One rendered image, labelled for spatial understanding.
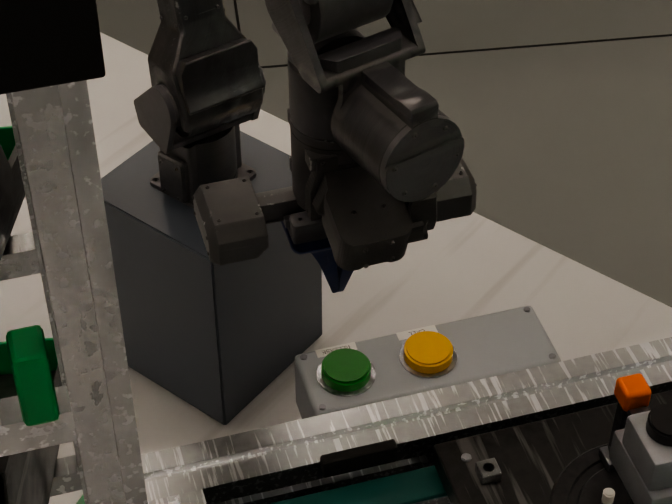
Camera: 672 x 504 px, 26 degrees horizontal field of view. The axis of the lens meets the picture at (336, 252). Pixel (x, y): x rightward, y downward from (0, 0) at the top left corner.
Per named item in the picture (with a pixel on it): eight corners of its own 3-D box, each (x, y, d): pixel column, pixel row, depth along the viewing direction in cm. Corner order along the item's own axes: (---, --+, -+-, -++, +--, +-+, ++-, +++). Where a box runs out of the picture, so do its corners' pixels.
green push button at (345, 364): (315, 369, 119) (315, 352, 118) (362, 359, 120) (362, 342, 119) (329, 404, 117) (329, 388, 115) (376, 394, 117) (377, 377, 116)
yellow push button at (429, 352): (397, 351, 121) (397, 334, 119) (442, 341, 122) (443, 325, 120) (412, 386, 118) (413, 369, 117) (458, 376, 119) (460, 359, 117)
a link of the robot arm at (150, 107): (136, 123, 116) (128, 57, 112) (233, 86, 120) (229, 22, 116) (175, 168, 112) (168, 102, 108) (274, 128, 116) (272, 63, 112)
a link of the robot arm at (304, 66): (262, -34, 86) (374, 63, 79) (375, -72, 90) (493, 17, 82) (269, 120, 94) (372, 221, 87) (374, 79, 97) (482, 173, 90)
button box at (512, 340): (294, 401, 124) (293, 351, 119) (525, 350, 128) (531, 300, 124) (316, 463, 119) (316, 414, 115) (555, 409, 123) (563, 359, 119)
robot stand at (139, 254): (209, 271, 141) (195, 106, 127) (323, 335, 135) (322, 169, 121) (108, 355, 133) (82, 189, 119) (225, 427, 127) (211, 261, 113)
